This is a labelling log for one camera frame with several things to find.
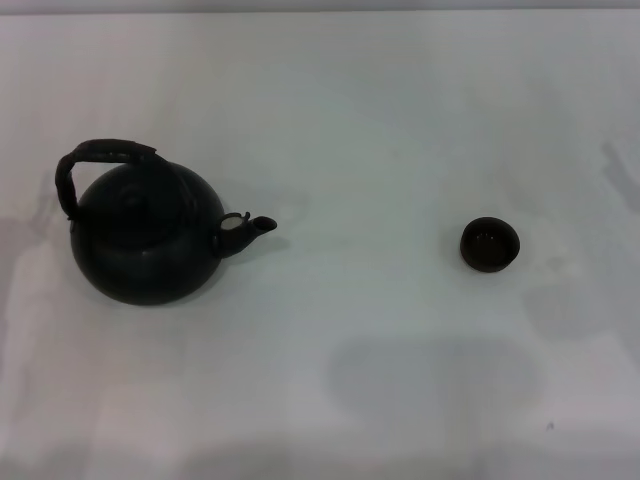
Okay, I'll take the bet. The small dark brown teacup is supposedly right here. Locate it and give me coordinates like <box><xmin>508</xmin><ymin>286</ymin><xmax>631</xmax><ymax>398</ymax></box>
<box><xmin>459</xmin><ymin>215</ymin><xmax>522</xmax><ymax>275</ymax></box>

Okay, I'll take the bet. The black round teapot with handle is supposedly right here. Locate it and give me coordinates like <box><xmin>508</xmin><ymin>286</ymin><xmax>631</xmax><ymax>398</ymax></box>
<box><xmin>53</xmin><ymin>138</ymin><xmax>278</xmax><ymax>307</ymax></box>

